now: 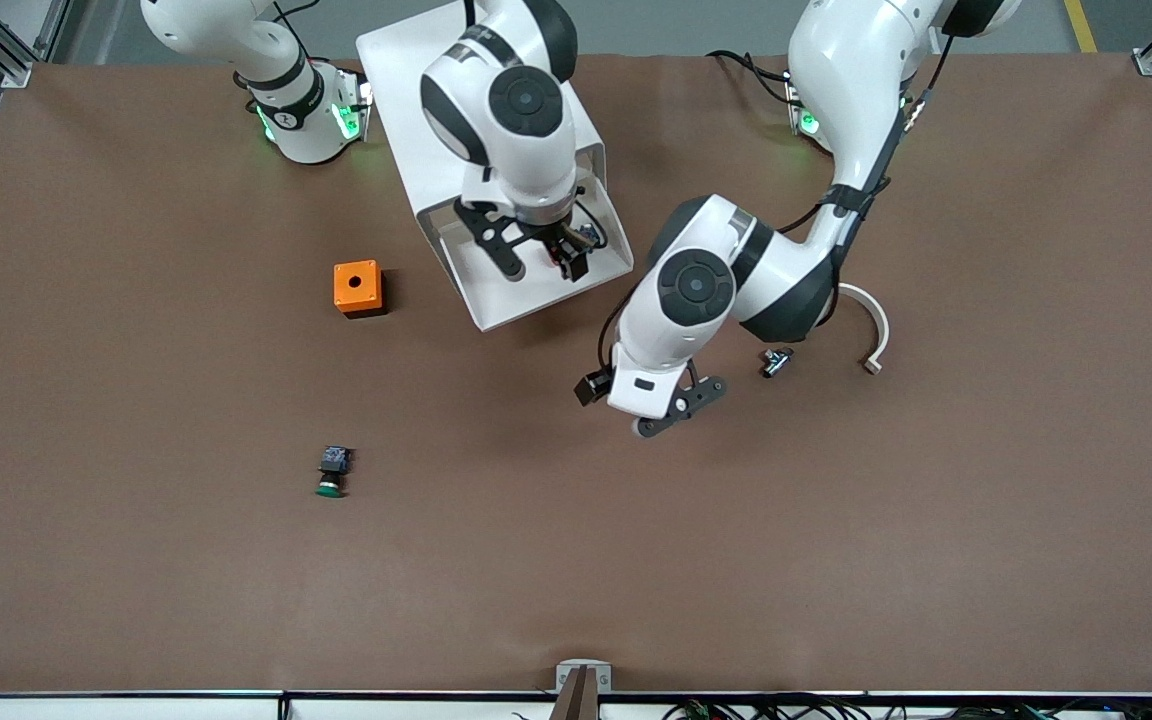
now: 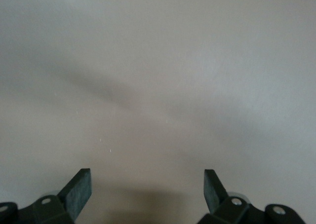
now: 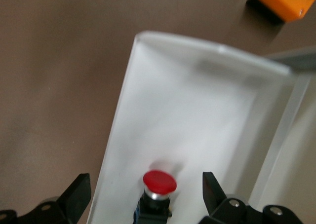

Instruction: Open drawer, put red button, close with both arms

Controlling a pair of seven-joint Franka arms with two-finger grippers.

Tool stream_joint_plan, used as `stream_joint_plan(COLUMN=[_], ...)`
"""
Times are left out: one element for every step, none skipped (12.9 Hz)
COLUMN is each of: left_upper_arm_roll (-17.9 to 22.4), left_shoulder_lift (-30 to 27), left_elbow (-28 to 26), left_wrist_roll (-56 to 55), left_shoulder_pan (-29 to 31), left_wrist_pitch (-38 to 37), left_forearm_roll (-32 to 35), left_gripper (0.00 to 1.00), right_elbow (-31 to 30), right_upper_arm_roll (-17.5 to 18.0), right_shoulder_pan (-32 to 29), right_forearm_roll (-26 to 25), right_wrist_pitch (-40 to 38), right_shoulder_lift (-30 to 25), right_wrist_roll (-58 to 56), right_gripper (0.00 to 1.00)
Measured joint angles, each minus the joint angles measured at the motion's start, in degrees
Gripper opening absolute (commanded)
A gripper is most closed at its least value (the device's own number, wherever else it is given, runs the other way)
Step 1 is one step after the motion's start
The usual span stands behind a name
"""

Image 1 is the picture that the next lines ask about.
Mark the white drawer cabinet housing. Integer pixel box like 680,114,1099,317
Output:
356,0,607,231

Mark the green push button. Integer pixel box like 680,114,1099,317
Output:
314,446,355,499

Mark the brown table cover sheet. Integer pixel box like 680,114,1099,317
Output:
0,50,1152,696

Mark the yellow floor tape strip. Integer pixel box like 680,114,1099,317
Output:
1063,0,1100,54

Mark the orange button enclosure box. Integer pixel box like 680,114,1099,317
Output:
333,260,388,320

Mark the white half-ring pipe clamp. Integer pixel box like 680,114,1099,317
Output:
836,283,890,376

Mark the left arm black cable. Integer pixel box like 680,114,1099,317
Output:
596,35,949,376

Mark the aluminium table edge rail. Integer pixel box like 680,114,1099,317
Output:
0,688,1152,720

